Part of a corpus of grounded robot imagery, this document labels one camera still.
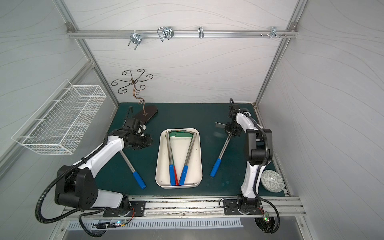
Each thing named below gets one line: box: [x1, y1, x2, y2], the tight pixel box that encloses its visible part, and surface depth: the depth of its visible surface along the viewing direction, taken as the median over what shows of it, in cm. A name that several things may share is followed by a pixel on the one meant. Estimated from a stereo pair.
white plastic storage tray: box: [155, 128, 203, 189], surface depth 92 cm
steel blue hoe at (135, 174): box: [119, 149, 147, 190], surface depth 84 cm
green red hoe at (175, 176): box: [173, 166, 179, 186], surface depth 83 cm
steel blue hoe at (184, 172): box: [179, 132, 197, 186], surface depth 86 cm
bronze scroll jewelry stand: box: [111, 69, 158, 125], surface depth 95 cm
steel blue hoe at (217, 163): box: [210, 134, 232, 178], surface depth 88 cm
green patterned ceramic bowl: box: [261, 169, 285, 193], surface depth 82 cm
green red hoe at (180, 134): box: [169, 131, 193, 137], surface depth 100 cm
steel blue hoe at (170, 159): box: [165, 131, 176, 186], surface depth 85 cm
